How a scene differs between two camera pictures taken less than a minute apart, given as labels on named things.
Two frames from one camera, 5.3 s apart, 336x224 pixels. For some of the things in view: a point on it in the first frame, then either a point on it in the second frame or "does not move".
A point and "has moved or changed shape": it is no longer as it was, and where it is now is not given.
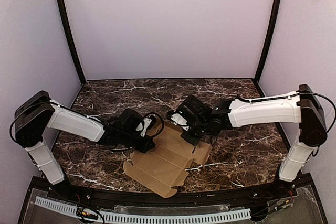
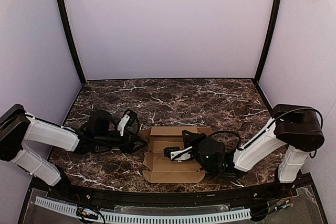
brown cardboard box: (162, 169) has moved or changed shape
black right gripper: (193, 137) -> (187, 143)
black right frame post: (276, 10) does not move
